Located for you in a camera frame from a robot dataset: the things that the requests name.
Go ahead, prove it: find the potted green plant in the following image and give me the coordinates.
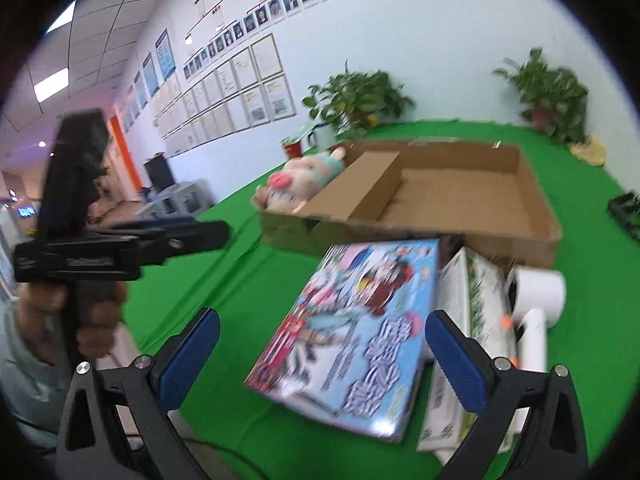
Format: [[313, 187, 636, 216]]
[[302, 63, 416, 139], [491, 47, 589, 144]]

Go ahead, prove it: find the pink pig plush toy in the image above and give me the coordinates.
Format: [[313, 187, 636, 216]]
[[252, 146, 346, 214]]

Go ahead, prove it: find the right potted green plant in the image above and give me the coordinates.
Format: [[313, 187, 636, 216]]
[[491, 47, 589, 144]]

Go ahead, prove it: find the person's left hand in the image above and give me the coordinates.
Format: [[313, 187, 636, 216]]
[[14, 282, 128, 365]]

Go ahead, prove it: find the white handheld fan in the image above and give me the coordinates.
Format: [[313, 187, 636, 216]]
[[434, 264, 568, 466]]

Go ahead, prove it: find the left potted green plant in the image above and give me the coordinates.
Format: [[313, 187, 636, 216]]
[[302, 63, 416, 139]]

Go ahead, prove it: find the long cardboard box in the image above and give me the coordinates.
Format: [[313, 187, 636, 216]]
[[298, 151, 401, 222]]

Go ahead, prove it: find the large open cardboard tray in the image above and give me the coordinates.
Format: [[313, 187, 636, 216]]
[[259, 138, 562, 268]]

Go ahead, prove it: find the black plastic bracket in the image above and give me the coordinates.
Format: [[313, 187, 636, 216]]
[[606, 191, 640, 242]]

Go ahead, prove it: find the white green carton box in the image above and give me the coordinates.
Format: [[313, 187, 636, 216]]
[[415, 245, 522, 456]]

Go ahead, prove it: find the grey plastic stool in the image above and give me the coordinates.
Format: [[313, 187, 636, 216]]
[[171, 181, 214, 217], [136, 194, 182, 220]]

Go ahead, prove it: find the colourful board game box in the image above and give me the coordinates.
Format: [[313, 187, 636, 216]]
[[244, 238, 439, 442]]

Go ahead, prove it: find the black cabinet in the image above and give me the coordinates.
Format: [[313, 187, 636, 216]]
[[144, 153, 176, 193]]

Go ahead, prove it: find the white enamel mug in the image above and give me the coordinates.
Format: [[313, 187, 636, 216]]
[[307, 125, 336, 152]]

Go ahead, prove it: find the red paper cup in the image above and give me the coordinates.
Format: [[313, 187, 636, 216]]
[[281, 138, 304, 159]]

